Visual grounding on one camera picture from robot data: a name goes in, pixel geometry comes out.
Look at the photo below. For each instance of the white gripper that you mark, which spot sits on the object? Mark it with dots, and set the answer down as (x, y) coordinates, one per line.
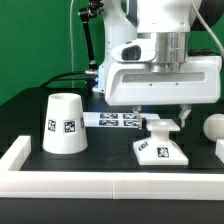
(154, 69)

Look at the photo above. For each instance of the white lamp base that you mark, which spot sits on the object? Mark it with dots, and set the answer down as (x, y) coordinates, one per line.
(158, 149)

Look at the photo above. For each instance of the white lamp bulb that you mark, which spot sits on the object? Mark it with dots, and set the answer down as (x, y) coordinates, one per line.
(214, 127)

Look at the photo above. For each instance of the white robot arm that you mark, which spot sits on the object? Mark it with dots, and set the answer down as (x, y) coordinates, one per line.
(125, 20)

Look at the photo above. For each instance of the white lamp shade cone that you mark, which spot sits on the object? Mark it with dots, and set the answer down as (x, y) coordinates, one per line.
(64, 131)

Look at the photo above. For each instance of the white marker sheet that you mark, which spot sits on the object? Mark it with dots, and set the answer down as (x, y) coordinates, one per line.
(111, 120)

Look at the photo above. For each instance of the white frame wall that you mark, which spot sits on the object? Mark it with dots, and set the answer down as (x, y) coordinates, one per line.
(16, 183)

